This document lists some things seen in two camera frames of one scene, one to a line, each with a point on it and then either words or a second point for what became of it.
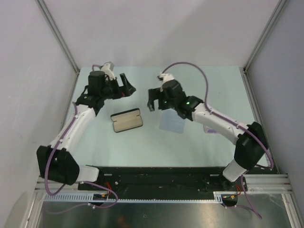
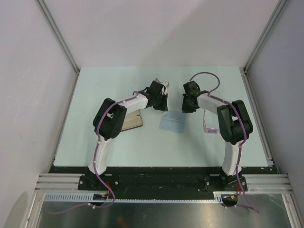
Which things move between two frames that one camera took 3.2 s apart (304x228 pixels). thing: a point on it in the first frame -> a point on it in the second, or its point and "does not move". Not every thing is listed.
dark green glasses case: (127, 119) does not move
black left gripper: (127, 90) -> (164, 107)
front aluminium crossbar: (280, 182) does not move
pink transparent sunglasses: (209, 130) does not move
